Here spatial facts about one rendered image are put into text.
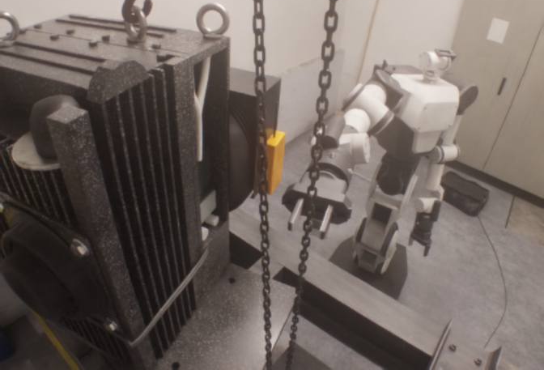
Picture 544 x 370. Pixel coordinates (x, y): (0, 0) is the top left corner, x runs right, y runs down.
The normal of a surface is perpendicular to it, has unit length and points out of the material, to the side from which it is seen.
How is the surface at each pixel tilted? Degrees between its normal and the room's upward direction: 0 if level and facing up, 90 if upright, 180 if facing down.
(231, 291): 0
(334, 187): 3
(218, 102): 90
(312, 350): 0
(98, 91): 63
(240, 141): 90
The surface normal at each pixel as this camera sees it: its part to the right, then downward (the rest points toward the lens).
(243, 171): -0.40, 0.51
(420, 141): 0.39, 0.52
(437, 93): 0.35, -0.23
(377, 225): -0.05, -0.69
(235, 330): 0.07, -0.81
